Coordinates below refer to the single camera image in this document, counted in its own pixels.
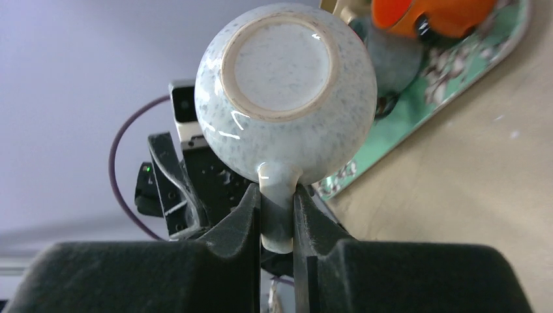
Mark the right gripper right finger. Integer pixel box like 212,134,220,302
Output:
293,186,531,312

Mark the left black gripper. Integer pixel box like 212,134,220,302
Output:
147,132,253,240

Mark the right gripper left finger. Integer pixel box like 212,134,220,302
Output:
5,184,260,312

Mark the white-grey mug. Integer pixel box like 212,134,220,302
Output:
194,3,377,254

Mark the grey-blue mug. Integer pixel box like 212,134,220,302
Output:
348,17,424,120

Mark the orange mug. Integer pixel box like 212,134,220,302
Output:
371,0,497,42

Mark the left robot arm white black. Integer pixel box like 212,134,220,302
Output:
134,132,251,241

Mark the green floral tray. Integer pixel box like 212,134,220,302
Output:
313,1,531,200

